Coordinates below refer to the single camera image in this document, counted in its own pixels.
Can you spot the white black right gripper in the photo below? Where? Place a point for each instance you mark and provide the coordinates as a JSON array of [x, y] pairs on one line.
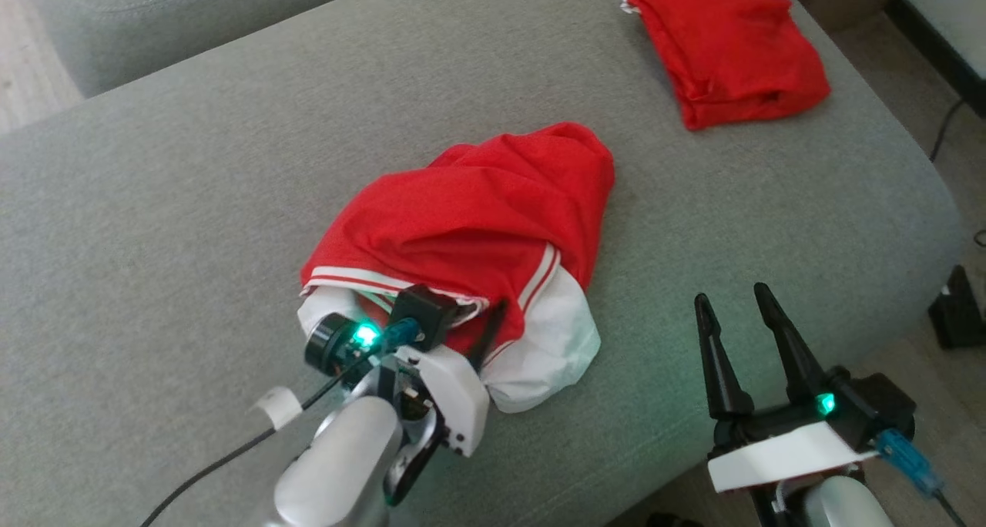
[[778, 454]]

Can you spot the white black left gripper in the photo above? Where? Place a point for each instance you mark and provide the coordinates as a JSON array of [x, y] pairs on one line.
[[458, 404]]

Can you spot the red sports garment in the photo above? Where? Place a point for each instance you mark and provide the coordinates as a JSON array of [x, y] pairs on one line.
[[732, 49]]

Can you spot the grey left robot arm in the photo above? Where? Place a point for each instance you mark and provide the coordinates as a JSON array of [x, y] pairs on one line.
[[339, 465]]

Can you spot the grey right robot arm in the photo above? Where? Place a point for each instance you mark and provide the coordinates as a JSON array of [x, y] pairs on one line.
[[840, 508]]

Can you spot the black floor stand block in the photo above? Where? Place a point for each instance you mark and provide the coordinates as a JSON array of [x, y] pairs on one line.
[[959, 311]]

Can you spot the large grey sofa chaise cushion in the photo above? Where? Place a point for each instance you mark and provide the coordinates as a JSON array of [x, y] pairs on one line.
[[192, 280]]

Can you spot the white board black edge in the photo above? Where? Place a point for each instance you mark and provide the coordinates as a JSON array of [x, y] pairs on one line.
[[947, 18]]

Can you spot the grey sofa seat cushion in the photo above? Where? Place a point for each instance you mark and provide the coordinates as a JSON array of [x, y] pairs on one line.
[[154, 18]]

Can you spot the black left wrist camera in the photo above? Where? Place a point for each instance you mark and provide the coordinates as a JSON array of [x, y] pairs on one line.
[[424, 315]]

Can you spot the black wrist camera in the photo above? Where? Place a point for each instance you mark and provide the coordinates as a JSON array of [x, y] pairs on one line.
[[424, 315], [874, 407]]

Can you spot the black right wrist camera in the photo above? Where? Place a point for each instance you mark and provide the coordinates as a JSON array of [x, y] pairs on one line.
[[874, 407]]

